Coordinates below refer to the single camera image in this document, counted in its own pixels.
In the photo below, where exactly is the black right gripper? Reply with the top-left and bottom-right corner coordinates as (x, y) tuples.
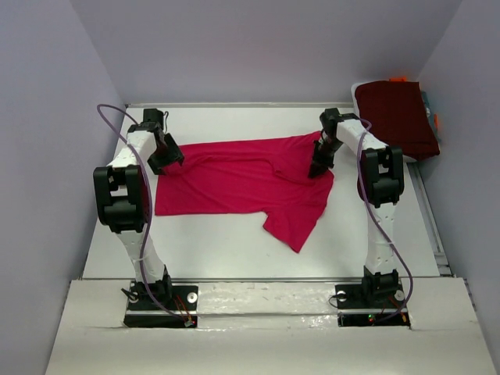
(309, 137), (343, 177)

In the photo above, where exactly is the metal rail right side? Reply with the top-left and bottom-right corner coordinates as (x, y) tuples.
(408, 162), (455, 277)

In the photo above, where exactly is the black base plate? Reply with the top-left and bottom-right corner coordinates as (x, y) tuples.
(121, 282), (199, 329)
(329, 284), (411, 327)

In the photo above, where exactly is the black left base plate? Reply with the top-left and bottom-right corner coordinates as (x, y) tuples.
(121, 282), (199, 329)

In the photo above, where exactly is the dark red folded t-shirt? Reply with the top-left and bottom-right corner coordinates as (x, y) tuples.
(354, 80), (441, 160)

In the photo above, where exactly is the teal orange item beside stack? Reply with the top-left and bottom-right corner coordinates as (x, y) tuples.
(420, 91), (441, 142)

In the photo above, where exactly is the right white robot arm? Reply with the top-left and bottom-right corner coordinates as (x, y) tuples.
(309, 108), (405, 309)

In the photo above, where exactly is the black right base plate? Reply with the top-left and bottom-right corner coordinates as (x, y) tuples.
(329, 284), (411, 327)

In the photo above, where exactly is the pink t-shirt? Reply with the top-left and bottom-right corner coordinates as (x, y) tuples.
(155, 131), (334, 253)

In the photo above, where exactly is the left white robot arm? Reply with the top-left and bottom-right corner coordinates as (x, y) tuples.
(93, 104), (184, 309)

